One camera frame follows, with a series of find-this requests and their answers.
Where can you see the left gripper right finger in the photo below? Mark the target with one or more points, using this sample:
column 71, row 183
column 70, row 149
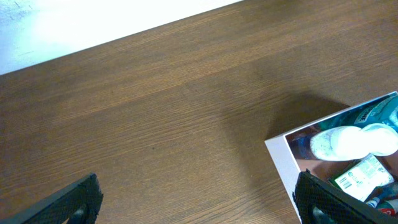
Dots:
column 319, row 202

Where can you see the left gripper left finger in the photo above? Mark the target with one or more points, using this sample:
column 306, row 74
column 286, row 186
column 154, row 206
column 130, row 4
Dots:
column 79, row 202

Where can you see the green white floss packet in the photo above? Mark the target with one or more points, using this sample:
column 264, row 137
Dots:
column 361, row 179

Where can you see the clear hand soap pump bottle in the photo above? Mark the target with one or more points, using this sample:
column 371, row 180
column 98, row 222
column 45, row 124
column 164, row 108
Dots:
column 346, row 143

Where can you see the Colgate toothpaste tube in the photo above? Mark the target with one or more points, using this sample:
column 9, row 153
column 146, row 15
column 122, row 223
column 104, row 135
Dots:
column 388, row 207

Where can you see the teal mouthwash bottle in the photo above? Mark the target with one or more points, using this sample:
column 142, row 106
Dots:
column 383, row 111

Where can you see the white cardboard box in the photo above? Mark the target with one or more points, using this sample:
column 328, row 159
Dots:
column 283, row 157

